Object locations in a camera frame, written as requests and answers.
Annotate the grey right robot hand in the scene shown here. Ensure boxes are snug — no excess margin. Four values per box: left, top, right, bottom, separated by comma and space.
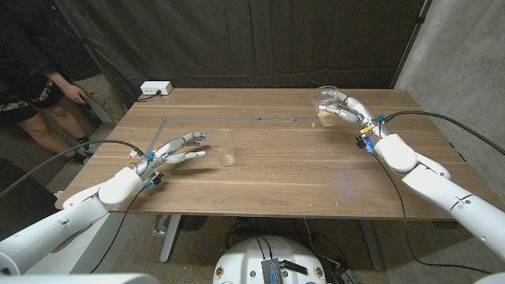
318, 90, 390, 139

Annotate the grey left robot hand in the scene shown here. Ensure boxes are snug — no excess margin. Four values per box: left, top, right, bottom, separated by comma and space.
137, 132, 208, 181

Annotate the clear plastic cup with sugar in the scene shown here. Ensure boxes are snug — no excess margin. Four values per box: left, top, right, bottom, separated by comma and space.
310, 85, 341, 127

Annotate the black bar on robot base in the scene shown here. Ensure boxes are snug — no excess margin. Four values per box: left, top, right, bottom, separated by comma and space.
282, 260, 309, 276

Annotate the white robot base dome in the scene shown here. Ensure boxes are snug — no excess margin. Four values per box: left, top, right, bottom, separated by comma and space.
211, 235, 327, 284

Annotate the white power strip box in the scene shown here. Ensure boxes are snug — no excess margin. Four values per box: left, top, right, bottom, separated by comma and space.
140, 80, 174, 96

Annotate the black round floor object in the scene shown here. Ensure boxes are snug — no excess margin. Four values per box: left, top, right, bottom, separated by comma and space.
179, 215, 208, 234

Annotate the grey metal table leg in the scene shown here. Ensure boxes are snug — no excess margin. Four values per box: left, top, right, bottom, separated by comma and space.
358, 219, 384, 271
159, 215, 182, 263

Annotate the person in khaki trousers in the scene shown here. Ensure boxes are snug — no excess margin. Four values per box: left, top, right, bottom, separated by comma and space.
0, 0, 119, 124

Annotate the person in black camo shorts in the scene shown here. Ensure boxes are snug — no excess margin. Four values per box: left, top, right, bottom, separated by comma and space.
0, 74, 96, 166

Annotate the white robot torso edge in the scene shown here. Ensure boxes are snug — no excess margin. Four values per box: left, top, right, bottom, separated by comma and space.
0, 273, 161, 284

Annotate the large black bulky object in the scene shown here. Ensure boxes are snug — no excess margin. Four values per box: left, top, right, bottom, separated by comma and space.
0, 157, 60, 241

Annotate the grey finned electronics box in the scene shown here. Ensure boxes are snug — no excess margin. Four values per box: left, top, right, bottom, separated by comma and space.
260, 258, 284, 284

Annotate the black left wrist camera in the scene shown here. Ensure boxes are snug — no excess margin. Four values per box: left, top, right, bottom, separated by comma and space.
142, 171, 163, 189

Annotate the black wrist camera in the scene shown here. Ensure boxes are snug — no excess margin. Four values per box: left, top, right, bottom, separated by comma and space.
355, 134, 376, 155
142, 171, 163, 189

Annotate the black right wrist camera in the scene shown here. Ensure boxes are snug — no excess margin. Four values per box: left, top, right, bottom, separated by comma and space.
355, 134, 376, 155

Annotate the black power strip cable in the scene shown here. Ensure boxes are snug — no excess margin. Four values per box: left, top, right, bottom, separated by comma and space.
136, 90, 162, 103

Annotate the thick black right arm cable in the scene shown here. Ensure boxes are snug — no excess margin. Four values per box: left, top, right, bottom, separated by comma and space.
383, 110, 505, 155

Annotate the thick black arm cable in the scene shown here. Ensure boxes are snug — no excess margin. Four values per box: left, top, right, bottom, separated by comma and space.
0, 140, 147, 197
383, 110, 505, 155

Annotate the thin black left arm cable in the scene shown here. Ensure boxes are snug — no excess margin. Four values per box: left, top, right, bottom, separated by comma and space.
89, 187, 147, 274

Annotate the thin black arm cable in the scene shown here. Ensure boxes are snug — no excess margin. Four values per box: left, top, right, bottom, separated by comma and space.
372, 155, 494, 275
89, 187, 147, 274

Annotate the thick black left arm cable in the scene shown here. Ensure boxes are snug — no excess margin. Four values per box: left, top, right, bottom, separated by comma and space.
0, 140, 147, 197

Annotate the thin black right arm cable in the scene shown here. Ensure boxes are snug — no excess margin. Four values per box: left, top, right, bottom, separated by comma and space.
372, 155, 494, 275

